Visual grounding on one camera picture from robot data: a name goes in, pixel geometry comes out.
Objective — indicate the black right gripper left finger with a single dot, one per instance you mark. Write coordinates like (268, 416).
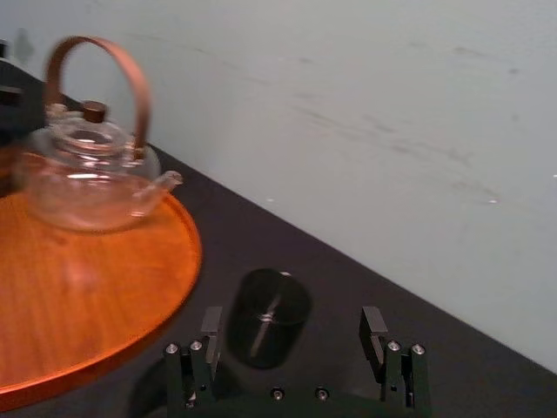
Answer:
(204, 361)

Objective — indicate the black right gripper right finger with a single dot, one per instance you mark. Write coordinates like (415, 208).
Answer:
(393, 370)

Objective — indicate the clear drinking glass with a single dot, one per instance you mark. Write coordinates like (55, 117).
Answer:
(269, 317)

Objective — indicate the round orange wooden tray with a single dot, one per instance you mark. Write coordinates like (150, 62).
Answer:
(82, 296)

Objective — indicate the black table cloth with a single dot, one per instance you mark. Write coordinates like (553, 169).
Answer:
(348, 322)

